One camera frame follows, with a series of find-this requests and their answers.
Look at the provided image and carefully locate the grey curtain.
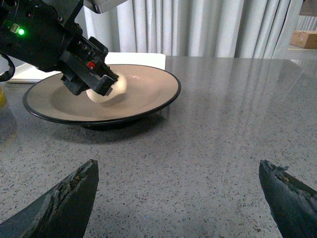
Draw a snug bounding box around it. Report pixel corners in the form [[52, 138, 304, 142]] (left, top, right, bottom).
[[76, 0, 302, 59]]

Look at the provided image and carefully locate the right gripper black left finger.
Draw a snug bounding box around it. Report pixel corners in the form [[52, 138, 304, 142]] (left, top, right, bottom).
[[0, 160, 99, 238]]

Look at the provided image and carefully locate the brown cardboard box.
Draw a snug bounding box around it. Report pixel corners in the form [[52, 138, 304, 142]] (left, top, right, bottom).
[[290, 30, 317, 49]]

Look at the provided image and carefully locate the white rectangular serving tray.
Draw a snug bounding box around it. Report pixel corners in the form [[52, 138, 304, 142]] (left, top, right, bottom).
[[8, 52, 166, 84]]

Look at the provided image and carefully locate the white steamed bun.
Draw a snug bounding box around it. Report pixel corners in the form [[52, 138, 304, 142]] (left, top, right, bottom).
[[86, 71, 127, 103]]

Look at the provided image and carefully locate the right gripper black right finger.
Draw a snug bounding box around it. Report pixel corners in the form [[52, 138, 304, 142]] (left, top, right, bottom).
[[259, 160, 317, 238]]

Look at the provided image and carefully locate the beige plate with black rim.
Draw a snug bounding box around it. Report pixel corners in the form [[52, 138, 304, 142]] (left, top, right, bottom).
[[23, 64, 181, 130]]

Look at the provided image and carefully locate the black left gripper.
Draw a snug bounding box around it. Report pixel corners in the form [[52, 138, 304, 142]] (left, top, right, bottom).
[[44, 24, 119, 96]]

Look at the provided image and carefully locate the yellow-rimmed bamboo steamer basket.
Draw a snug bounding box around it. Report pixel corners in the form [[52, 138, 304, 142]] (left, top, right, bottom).
[[0, 87, 6, 108]]

